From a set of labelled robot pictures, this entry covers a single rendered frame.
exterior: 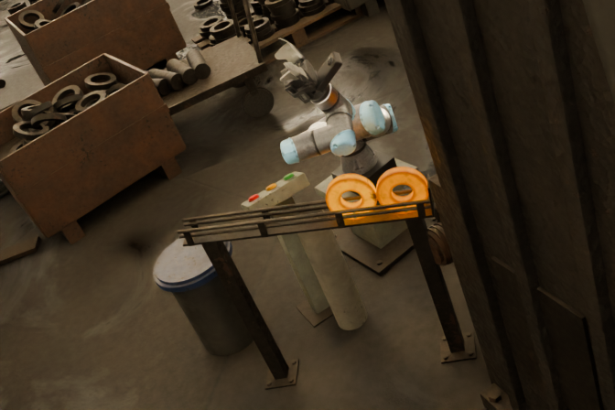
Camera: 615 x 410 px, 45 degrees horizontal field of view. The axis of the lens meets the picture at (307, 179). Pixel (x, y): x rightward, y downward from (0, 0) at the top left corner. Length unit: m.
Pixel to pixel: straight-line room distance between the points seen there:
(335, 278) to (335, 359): 0.31
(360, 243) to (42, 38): 3.12
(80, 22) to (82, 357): 2.83
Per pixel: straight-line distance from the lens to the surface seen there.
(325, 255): 2.64
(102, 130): 4.14
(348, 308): 2.81
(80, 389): 3.34
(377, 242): 3.13
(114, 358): 3.37
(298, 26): 5.30
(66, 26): 5.60
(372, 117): 2.48
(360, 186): 2.21
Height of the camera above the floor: 1.98
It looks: 31 degrees down
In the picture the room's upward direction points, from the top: 23 degrees counter-clockwise
